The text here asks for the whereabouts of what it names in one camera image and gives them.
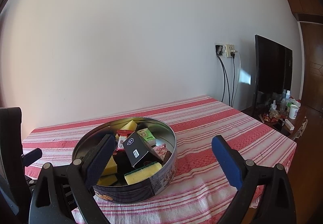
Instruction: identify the green yellow scouring sponge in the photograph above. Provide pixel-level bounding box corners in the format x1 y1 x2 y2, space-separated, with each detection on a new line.
124 162 162 185

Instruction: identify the black rectangular box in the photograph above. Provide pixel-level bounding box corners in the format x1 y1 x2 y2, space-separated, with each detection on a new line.
123 132 163 169

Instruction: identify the round metal cookie tin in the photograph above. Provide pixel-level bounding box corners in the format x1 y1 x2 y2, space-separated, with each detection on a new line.
72 117 177 204

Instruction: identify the yellow sponge piece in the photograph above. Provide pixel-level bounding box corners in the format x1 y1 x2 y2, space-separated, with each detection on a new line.
120 120 137 132

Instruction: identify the white green tissue pack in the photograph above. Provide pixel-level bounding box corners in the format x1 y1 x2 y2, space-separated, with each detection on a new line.
136 128 156 146

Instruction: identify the dark red snack wrapper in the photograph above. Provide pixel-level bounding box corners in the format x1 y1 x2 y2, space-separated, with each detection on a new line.
153 143 172 161

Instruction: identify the large yellow sponge block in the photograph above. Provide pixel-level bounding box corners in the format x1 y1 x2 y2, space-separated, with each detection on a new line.
101 156 117 176

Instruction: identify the red wet wipe packet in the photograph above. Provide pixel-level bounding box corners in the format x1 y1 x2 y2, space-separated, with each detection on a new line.
117 129 134 151

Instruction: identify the red white striped tablecloth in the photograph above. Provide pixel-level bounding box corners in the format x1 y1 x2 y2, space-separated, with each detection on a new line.
22 96 297 223

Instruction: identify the snack bag on sidetable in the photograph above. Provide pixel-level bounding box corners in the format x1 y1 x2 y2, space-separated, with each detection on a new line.
268 103 280 122

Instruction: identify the white cup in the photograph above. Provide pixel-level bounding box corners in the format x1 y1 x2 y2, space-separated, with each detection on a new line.
288 104 299 120

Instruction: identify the black flat monitor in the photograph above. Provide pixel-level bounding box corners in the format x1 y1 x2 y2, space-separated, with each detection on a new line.
252 35 293 116

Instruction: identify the white power cable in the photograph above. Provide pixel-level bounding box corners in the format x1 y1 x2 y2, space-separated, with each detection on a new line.
232 51 241 107

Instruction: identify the wall power socket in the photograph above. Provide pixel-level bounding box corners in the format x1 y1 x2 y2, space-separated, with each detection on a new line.
215 44 237 58

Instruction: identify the black power cable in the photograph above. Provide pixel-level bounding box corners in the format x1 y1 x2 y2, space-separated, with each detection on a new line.
217 54 236 106

